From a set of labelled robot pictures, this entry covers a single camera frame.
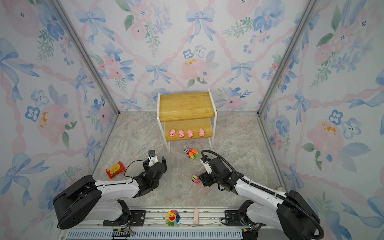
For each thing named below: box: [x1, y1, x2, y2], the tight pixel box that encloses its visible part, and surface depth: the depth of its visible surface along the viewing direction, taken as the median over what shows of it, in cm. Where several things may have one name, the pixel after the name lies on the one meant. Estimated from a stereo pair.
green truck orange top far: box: [192, 149, 200, 158], surface depth 97 cm
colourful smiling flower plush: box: [165, 210, 180, 226], surface depth 75 cm
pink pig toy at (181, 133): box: [178, 129, 185, 138], surface depth 87 cm
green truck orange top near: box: [188, 151, 195, 161], surface depth 96 cm
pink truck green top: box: [191, 175, 201, 185], surface depth 86 cm
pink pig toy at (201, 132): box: [199, 128, 205, 137], surface depth 87 cm
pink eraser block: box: [193, 208, 200, 224], surface depth 75 cm
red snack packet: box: [106, 161, 126, 180], surface depth 90 cm
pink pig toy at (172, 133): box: [169, 128, 176, 138], surface depth 87 cm
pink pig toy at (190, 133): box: [187, 129, 194, 138], surface depth 87 cm
